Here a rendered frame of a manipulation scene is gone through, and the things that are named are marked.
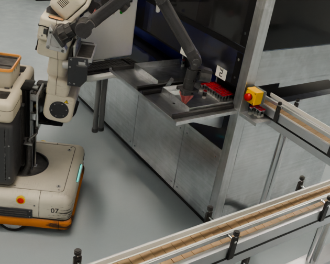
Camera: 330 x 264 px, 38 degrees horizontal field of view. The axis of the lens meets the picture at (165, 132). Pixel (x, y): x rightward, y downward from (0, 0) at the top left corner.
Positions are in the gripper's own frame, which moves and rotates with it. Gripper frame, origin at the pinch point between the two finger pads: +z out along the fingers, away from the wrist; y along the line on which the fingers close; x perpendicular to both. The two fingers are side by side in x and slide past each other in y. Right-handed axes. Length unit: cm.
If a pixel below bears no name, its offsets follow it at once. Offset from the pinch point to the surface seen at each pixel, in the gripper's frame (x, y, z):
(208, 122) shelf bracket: -3.4, 18.2, 10.6
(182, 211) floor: 14, 36, 87
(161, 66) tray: 51, 21, 0
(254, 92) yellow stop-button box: -20.6, 25.8, -15.2
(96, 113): 98, 9, 56
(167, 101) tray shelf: 8.8, -3.6, 2.6
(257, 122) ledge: -26.5, 28.7, -0.7
